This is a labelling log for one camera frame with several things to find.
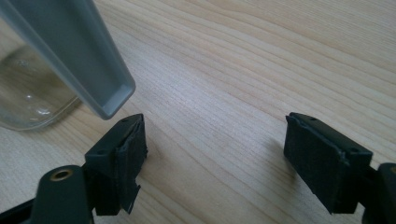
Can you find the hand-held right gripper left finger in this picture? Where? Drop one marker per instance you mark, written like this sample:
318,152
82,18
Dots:
116,165

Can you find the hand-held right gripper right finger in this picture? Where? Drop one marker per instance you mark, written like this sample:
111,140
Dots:
323,161

